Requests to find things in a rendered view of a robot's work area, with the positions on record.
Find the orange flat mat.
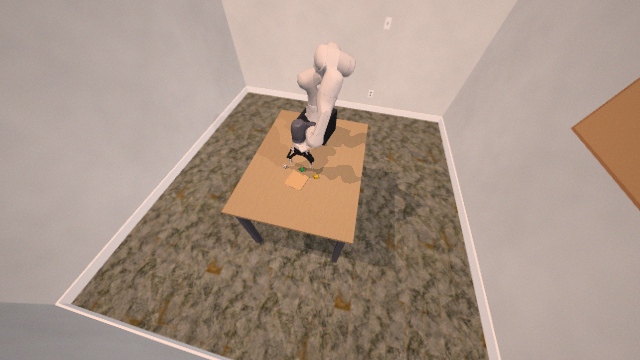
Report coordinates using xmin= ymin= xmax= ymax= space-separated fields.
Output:
xmin=284 ymin=171 xmax=308 ymax=191

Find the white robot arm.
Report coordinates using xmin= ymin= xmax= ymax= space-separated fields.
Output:
xmin=291 ymin=42 xmax=355 ymax=153

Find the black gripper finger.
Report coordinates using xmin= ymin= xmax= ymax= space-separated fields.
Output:
xmin=301 ymin=150 xmax=314 ymax=168
xmin=287 ymin=147 xmax=298 ymax=164

